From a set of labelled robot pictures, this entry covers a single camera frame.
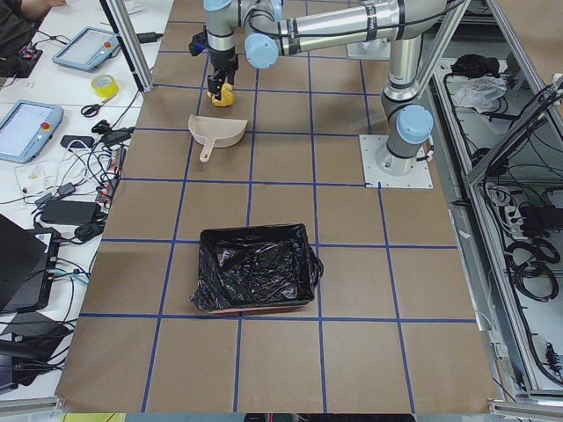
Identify black handled scissors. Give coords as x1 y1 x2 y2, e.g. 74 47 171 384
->
80 96 113 118

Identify black power adapter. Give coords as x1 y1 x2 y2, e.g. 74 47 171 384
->
40 200 101 225

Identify yellow tape roll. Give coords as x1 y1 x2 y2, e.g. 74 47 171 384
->
91 74 119 98

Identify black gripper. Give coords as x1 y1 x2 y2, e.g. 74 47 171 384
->
207 47 238 99

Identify beige plastic dustpan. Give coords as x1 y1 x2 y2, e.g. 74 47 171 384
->
187 114 248 163

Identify near teach pendant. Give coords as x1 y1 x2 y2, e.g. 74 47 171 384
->
1 99 64 164

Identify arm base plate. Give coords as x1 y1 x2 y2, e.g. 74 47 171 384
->
359 135 433 189

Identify toy croissant bread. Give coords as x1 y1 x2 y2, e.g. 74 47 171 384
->
208 83 236 107

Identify teach pendant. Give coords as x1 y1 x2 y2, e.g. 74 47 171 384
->
52 26 120 71
1 99 64 164

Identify bin with black liner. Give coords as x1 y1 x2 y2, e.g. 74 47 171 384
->
190 223 324 314

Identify black laptop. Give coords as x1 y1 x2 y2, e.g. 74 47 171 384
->
1 216 61 314

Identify aluminium frame post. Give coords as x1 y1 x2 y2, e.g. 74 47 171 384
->
99 0 153 93

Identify far teach pendant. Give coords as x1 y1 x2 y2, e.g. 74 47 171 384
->
52 26 120 71

